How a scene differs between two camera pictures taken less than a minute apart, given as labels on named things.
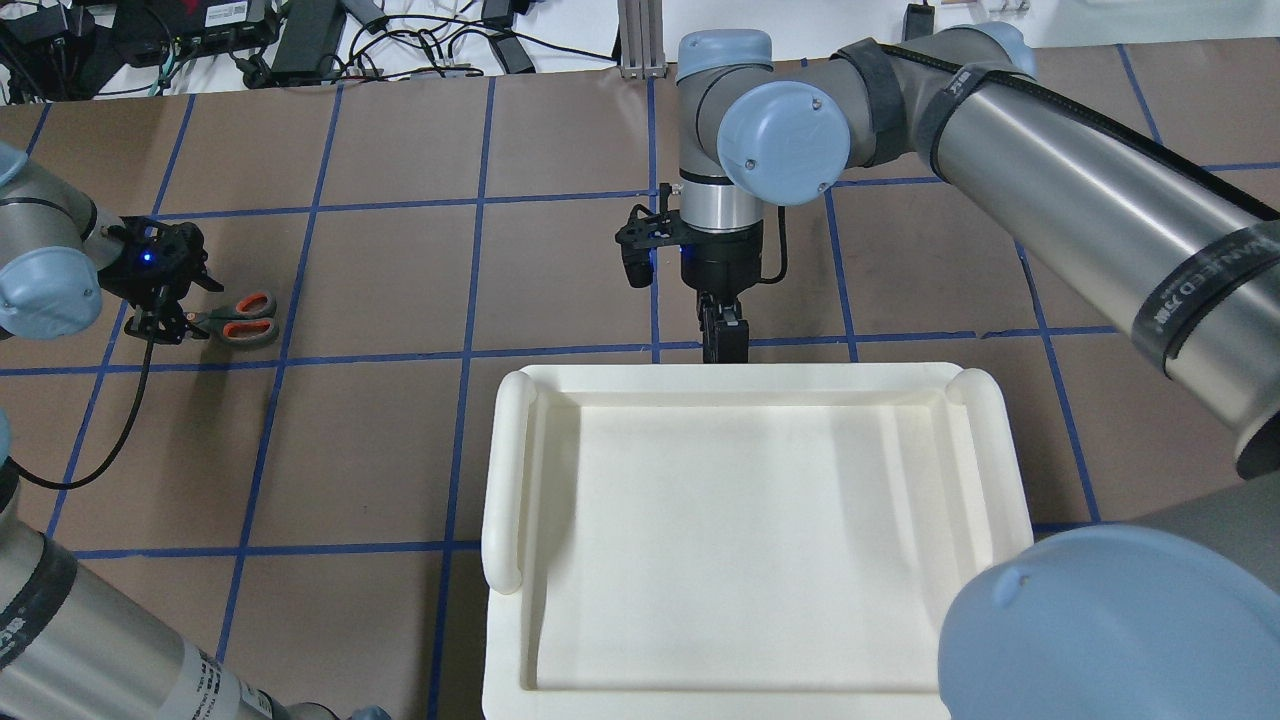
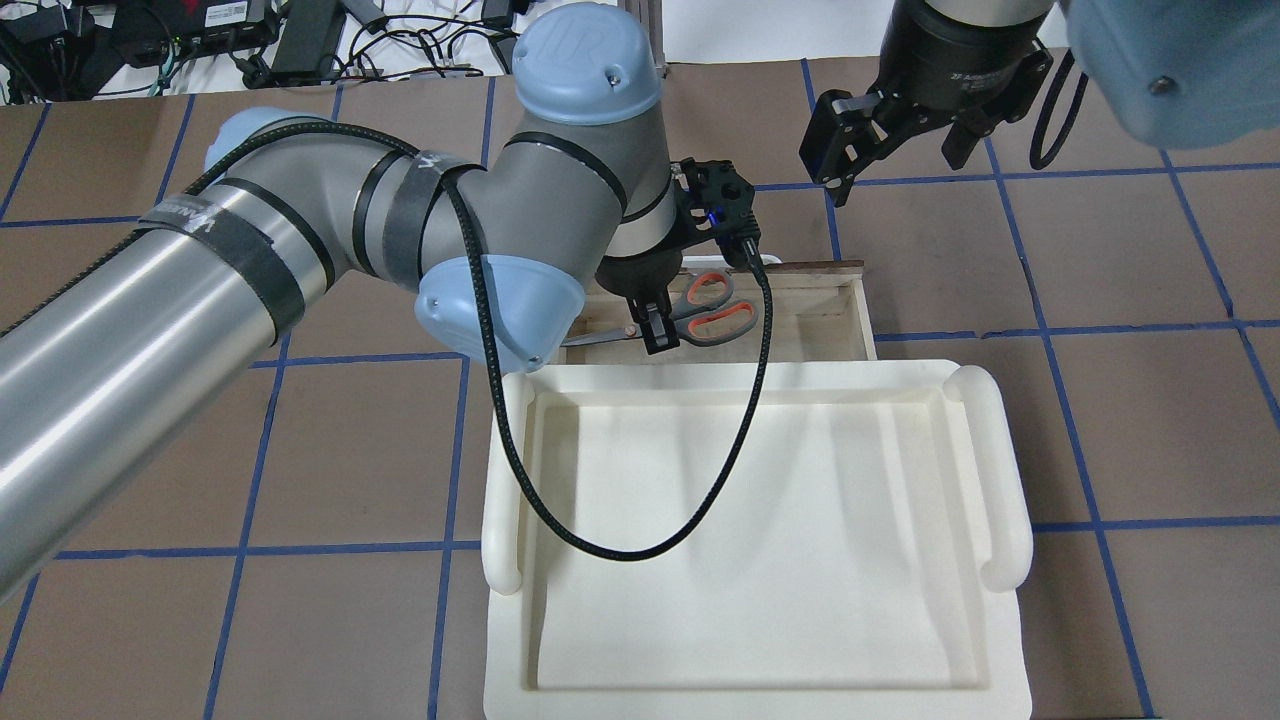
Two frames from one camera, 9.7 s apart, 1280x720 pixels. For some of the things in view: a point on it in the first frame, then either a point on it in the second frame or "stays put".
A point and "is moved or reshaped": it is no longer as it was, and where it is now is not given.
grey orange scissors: x=250 y=321 is moved or reshaped
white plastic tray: x=737 y=540 stays put
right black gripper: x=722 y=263 to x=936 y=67
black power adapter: x=307 y=39 stays put
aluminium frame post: x=641 y=53 stays put
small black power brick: x=514 y=58 stays put
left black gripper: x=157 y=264 to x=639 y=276
